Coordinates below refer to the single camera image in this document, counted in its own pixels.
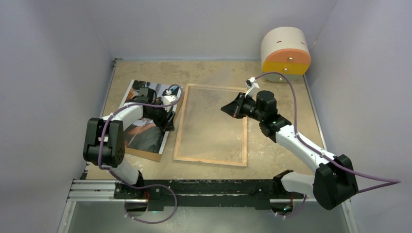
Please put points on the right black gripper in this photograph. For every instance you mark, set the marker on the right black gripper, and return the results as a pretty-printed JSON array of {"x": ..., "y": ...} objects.
[{"x": 234, "y": 108}]

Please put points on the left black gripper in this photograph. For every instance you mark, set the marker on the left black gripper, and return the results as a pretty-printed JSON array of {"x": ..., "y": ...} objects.
[{"x": 161, "y": 123}]

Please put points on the printed photo sheet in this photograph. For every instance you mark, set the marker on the printed photo sheet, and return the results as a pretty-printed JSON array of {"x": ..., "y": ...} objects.
[{"x": 150, "y": 93}]

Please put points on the wooden picture frame with glass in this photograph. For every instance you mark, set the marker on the wooden picture frame with glass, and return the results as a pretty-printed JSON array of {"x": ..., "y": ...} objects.
[{"x": 205, "y": 134}]

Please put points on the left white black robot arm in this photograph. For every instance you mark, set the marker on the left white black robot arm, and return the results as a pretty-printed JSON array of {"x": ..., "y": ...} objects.
[{"x": 104, "y": 144}]

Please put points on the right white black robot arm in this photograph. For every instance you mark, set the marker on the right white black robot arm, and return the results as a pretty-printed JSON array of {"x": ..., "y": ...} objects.
[{"x": 332, "y": 182}]

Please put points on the round mini drawer cabinet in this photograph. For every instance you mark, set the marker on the round mini drawer cabinet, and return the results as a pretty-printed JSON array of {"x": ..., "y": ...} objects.
[{"x": 284, "y": 50}]

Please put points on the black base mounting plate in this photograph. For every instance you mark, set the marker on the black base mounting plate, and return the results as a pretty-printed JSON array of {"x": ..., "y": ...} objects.
[{"x": 263, "y": 194}]

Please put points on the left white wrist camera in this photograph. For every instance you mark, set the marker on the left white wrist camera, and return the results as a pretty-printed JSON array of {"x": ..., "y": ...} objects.
[{"x": 168, "y": 99}]

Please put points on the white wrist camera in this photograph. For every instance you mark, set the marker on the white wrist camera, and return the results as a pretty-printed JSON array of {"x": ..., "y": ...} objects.
[
  {"x": 252, "y": 87},
  {"x": 168, "y": 99}
]

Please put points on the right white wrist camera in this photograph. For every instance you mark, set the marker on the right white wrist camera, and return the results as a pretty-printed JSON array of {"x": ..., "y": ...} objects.
[{"x": 252, "y": 87}]

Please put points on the aluminium rail bar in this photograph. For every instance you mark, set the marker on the aluminium rail bar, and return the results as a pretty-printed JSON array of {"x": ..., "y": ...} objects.
[{"x": 94, "y": 190}]

